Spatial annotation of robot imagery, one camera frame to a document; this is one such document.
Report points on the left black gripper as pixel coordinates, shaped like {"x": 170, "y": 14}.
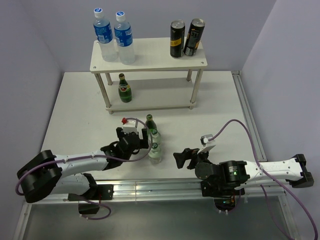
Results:
{"x": 145, "y": 137}

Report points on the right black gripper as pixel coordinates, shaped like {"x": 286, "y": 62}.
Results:
{"x": 187, "y": 154}

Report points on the green glass bottle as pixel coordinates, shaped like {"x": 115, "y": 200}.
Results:
{"x": 150, "y": 123}
{"x": 124, "y": 89}

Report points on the clear soda bottle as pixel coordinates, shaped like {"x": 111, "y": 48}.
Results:
{"x": 155, "y": 154}
{"x": 156, "y": 136}

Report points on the clear soda bottle front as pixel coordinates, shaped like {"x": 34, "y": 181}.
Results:
{"x": 155, "y": 154}

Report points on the green glass bottle front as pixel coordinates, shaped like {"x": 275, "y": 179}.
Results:
{"x": 124, "y": 89}

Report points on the small blue label water bottle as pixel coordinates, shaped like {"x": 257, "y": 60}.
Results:
{"x": 124, "y": 39}

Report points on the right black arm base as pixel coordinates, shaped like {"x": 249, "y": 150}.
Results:
{"x": 225, "y": 198}

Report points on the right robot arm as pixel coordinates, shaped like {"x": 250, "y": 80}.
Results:
{"x": 233, "y": 176}

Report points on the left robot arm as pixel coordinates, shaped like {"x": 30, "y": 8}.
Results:
{"x": 50, "y": 174}

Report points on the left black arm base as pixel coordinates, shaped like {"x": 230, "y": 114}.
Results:
{"x": 93, "y": 201}

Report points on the white two-tier shelf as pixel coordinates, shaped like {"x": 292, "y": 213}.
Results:
{"x": 158, "y": 80}

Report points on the black can yellow label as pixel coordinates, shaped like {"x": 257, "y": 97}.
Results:
{"x": 177, "y": 37}

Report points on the black can gold top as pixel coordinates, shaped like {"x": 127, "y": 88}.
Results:
{"x": 194, "y": 35}

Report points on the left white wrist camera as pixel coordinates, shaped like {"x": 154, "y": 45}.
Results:
{"x": 129, "y": 126}

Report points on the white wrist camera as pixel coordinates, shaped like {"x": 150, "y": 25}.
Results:
{"x": 207, "y": 143}
{"x": 129, "y": 126}

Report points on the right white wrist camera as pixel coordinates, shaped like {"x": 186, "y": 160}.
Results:
{"x": 207, "y": 143}

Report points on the aluminium front rail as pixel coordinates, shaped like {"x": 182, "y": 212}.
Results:
{"x": 160, "y": 190}

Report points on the aluminium side rail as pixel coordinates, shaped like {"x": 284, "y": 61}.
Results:
{"x": 248, "y": 116}

